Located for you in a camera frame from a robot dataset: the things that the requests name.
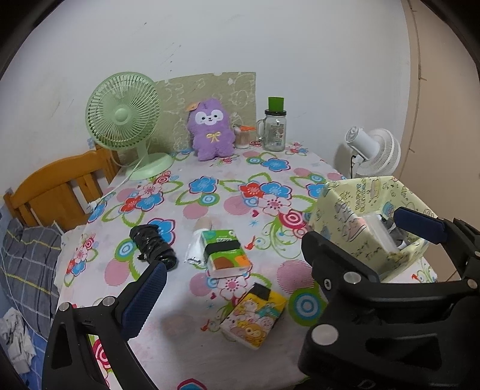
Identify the beige wooden door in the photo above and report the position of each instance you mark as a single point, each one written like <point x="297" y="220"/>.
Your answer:
<point x="450" y="131"/>

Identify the green patterned board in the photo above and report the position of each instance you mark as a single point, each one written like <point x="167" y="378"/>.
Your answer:
<point x="176" y="93"/>

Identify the black plastic bag roll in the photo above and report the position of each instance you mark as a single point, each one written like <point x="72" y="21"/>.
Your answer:
<point x="152" y="243"/>

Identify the yellow paper-wrapped box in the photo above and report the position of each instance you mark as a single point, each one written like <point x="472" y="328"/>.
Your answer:
<point x="337" y="213"/>

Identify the clear plastic packet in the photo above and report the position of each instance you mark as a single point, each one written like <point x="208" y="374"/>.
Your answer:
<point x="371" y="228"/>

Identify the blue bed sheet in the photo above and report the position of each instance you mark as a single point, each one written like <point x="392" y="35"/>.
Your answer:
<point x="35" y="369"/>

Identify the toothpick holder with orange lid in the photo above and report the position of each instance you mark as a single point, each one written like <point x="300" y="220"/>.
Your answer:
<point x="243" y="140"/>

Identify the grey cloth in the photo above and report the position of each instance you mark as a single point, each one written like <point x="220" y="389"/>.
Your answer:
<point x="390" y="227"/>

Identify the white standing fan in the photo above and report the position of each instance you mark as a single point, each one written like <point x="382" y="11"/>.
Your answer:
<point x="382" y="150"/>

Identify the white crumpled cloth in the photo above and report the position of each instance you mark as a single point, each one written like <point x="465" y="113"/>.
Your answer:
<point x="15" y="333"/>

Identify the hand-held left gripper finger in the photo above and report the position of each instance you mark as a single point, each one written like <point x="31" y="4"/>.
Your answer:
<point x="144" y="296"/>

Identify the green tissue packet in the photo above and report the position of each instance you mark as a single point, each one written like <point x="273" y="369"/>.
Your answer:
<point x="221" y="238"/>

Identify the yellow cartoon tissue packet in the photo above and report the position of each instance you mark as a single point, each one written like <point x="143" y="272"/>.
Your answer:
<point x="251" y="322"/>

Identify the purple plush toy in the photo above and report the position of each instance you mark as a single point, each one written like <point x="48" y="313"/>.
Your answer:
<point x="212" y="146"/>

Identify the glass jar with green lid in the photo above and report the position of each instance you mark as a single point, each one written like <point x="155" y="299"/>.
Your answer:
<point x="275" y="135"/>

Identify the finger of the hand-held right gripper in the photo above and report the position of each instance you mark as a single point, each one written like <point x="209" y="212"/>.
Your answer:
<point x="337" y="262"/>
<point x="416" y="225"/>

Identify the green desk fan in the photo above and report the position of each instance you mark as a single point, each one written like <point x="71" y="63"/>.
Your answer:
<point x="122" y="112"/>

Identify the plaid pillow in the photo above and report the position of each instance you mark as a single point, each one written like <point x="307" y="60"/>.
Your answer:
<point x="30" y="262"/>

